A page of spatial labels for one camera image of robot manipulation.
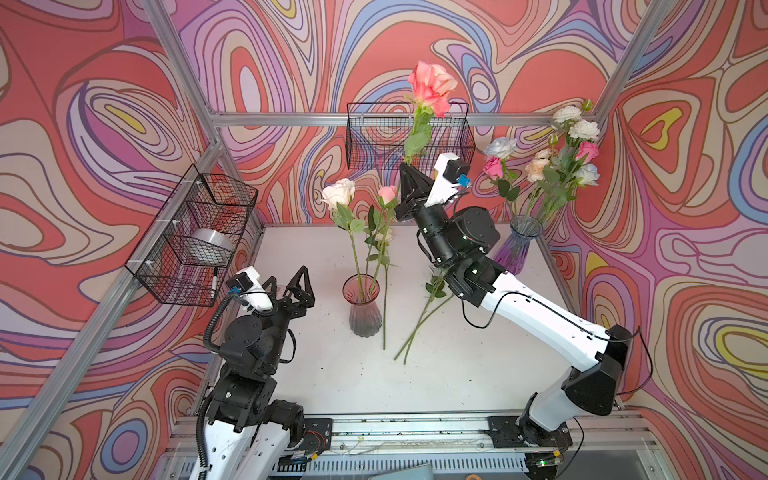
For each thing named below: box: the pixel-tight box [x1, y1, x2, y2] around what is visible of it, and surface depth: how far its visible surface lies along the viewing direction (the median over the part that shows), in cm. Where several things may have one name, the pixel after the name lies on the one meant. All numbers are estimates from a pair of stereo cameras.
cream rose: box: [322, 178, 366, 301], surface depth 68 cm
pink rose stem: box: [483, 156, 520, 217], surface depth 80 cm
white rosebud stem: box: [364, 205, 394, 295], surface depth 75 cm
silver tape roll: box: [192, 228, 235, 251], surface depth 75 cm
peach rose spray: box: [525, 149, 551, 217], surface depth 88 cm
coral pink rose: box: [404, 61, 457, 166], surface depth 46 cm
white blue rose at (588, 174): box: [576, 163, 601, 186], surface depth 82 cm
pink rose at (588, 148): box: [575, 141, 599, 163], surface depth 78 cm
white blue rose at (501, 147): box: [483, 136, 517, 159], surface depth 80 cm
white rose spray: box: [551, 99, 600, 149], surface depth 84 cm
